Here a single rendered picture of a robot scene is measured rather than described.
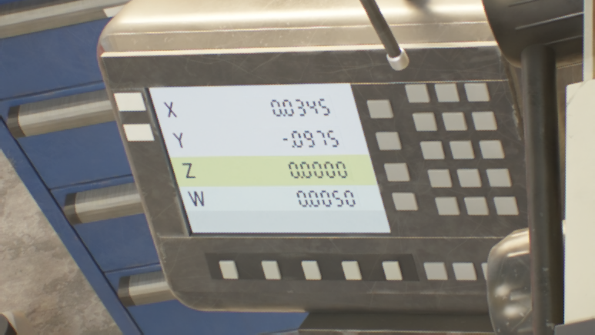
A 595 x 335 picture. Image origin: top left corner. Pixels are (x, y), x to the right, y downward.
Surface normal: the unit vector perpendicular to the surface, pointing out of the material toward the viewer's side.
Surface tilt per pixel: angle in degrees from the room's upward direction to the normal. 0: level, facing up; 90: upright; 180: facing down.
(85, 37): 90
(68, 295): 0
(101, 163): 90
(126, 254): 90
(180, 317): 90
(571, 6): 64
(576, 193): 0
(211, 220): 71
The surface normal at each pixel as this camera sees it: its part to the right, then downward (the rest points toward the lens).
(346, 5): -0.25, -0.87
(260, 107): -0.40, 0.50
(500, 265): -0.72, -0.45
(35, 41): -0.11, 0.75
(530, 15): -0.22, 0.37
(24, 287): -0.36, -0.65
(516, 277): -0.36, -0.36
